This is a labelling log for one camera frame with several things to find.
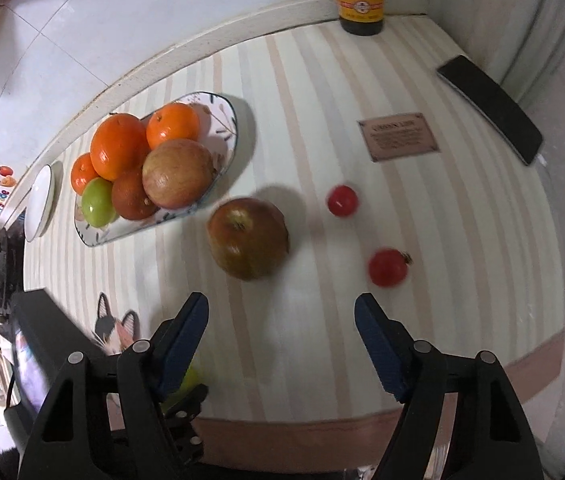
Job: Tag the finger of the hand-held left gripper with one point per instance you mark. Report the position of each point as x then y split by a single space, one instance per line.
187 410

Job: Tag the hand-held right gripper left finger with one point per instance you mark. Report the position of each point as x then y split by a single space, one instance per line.
182 340

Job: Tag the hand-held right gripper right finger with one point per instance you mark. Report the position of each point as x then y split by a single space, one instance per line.
380 345

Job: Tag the green apple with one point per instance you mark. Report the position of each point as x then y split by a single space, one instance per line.
190 379
97 205

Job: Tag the brown red apple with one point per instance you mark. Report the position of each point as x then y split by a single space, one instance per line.
177 172
247 237

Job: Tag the dark red orange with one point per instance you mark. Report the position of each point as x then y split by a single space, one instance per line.
130 196

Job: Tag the small orange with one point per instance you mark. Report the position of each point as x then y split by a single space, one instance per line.
172 125
82 172

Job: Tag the large orange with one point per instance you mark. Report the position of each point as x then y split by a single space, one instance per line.
117 145

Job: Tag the oval patterned plate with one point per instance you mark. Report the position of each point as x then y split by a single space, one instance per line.
217 115

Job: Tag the black gas stove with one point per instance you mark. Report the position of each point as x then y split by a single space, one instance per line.
10 265

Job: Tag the red cherry tomato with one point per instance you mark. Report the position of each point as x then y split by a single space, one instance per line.
342 201
387 267

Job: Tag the white round plate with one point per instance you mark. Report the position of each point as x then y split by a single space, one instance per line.
41 200

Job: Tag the striped cat print table mat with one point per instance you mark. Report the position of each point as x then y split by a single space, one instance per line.
312 110

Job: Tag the black smartphone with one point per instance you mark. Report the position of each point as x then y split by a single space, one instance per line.
492 105

